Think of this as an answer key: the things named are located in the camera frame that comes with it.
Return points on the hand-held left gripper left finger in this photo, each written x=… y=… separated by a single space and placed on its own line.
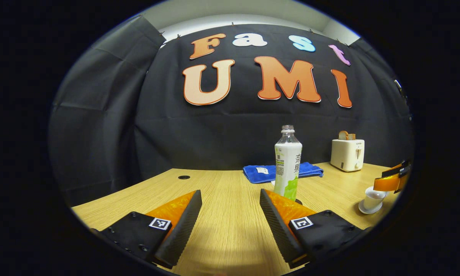
x=180 y=230

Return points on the black metal stand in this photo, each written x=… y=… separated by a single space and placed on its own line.
x=400 y=90

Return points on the white saucer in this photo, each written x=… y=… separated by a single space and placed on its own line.
x=364 y=210

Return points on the black backdrop cloth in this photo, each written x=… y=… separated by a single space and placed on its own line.
x=176 y=138

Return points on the cream toaster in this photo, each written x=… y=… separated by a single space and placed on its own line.
x=346 y=155

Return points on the white teacup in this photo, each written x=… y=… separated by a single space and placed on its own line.
x=372 y=204

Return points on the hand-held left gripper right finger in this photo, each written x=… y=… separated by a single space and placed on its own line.
x=277 y=230

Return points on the blue folded towel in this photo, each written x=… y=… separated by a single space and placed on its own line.
x=258 y=172

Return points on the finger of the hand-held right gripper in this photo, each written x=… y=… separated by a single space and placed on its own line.
x=390 y=183

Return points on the white green label water bottle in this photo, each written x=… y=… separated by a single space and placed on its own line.
x=287 y=165

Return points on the white teacup lid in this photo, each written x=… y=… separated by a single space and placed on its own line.
x=374 y=193

